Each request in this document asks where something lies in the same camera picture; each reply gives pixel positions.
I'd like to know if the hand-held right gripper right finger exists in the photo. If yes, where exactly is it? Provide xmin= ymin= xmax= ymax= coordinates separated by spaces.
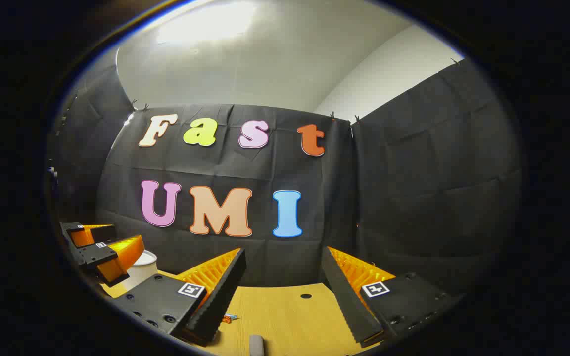
xmin=320 ymin=245 xmax=465 ymax=348

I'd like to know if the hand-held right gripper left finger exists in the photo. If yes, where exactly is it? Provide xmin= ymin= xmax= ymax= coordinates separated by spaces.
xmin=111 ymin=247 xmax=247 ymax=348

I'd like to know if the white ribbed garbage bin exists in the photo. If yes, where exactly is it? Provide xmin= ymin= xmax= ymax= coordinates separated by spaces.
xmin=124 ymin=250 xmax=158 ymax=291

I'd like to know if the wooden desktop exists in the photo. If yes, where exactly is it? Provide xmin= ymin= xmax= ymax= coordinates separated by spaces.
xmin=99 ymin=269 xmax=385 ymax=356

